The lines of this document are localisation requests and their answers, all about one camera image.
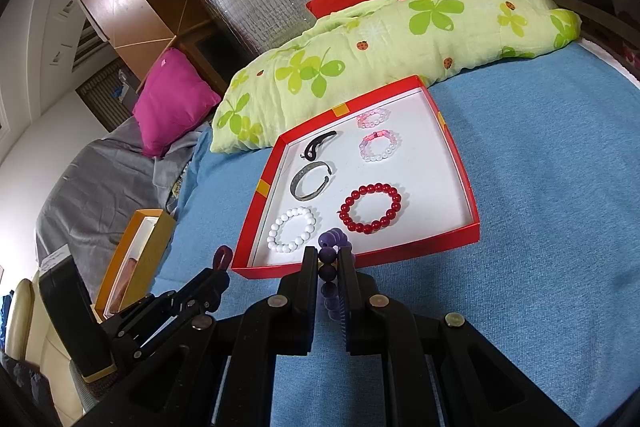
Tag magenta pillow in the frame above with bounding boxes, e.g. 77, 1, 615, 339
132, 48, 222, 158

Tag red bead bracelet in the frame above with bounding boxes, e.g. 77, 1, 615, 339
339, 182, 405, 235

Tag grey blanket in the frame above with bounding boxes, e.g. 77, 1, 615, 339
35, 117, 211, 298

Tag red jewelry box tray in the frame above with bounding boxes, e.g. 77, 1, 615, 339
231, 75, 481, 280

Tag black curved bangle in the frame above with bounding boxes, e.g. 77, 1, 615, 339
300, 130, 338, 160

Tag pink and white bead bracelet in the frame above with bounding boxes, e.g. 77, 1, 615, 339
359, 129, 402, 164

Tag silver metal bangle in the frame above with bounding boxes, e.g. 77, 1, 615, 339
290, 161, 333, 202

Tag pale pink bead bracelet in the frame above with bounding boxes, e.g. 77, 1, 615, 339
356, 107, 391, 130

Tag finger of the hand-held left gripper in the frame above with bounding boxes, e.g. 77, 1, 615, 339
112, 267, 232, 360

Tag purple bead bracelet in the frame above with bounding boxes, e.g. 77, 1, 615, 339
318, 229, 356, 323

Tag blue bed sheet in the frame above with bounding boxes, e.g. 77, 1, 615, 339
145, 42, 640, 427

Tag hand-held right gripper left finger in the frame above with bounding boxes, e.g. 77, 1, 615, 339
82, 246, 321, 427

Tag white drawer cabinet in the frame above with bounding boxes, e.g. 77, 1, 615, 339
37, 0, 103, 72

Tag cream padded seat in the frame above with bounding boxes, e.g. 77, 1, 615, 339
0, 277, 83, 427

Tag orange cardboard box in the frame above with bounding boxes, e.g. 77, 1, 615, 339
94, 208, 177, 323

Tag green floral pillow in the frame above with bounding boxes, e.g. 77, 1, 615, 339
210, 0, 583, 155

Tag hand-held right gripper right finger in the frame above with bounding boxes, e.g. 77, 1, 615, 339
336, 246, 581, 427

